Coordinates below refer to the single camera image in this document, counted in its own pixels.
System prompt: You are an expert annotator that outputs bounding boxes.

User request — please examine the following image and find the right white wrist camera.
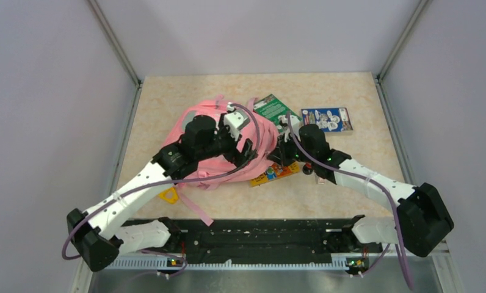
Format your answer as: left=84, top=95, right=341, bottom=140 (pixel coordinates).
left=280, top=112, right=301, bottom=142

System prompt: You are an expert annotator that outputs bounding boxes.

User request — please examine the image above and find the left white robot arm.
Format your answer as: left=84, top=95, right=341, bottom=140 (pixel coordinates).
left=61, top=111, right=261, bottom=272

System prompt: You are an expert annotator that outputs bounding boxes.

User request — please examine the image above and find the pink eraser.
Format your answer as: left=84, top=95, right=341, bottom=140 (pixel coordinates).
left=315, top=175, right=326, bottom=185

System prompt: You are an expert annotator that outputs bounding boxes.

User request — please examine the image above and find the blue cartoon book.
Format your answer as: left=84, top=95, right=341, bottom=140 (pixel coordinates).
left=300, top=107, right=354, bottom=132

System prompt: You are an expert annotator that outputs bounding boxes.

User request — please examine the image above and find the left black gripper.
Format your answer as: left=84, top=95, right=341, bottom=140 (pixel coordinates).
left=197, top=114, right=258, bottom=169

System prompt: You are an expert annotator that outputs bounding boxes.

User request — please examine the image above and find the green red-spined book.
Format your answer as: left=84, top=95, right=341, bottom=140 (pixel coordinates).
left=253, top=94, right=301, bottom=134

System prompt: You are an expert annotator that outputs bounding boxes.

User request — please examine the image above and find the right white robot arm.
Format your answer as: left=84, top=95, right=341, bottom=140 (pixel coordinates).
left=269, top=122, right=455, bottom=257

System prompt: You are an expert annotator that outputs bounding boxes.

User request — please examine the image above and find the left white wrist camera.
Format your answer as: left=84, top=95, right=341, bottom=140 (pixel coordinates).
left=221, top=104, right=250, bottom=142

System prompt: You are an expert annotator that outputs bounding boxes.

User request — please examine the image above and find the pink student backpack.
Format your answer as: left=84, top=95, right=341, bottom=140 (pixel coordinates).
left=162, top=95, right=282, bottom=227

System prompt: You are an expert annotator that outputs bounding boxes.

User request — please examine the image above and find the yellow storey treehouse book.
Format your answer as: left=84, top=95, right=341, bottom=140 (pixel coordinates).
left=250, top=162, right=300, bottom=187

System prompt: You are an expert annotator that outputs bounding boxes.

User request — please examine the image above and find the yellow triangle ruler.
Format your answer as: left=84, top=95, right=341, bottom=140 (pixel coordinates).
left=158, top=187, right=180, bottom=204

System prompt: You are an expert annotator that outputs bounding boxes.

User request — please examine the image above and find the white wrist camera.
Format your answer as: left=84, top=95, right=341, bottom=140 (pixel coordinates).
left=280, top=112, right=301, bottom=142
left=221, top=104, right=250, bottom=142

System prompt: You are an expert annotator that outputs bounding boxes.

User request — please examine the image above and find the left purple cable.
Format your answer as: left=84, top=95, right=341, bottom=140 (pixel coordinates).
left=60, top=103, right=261, bottom=261

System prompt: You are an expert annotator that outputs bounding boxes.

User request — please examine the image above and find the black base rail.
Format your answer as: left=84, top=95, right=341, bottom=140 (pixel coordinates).
left=131, top=218, right=390, bottom=266

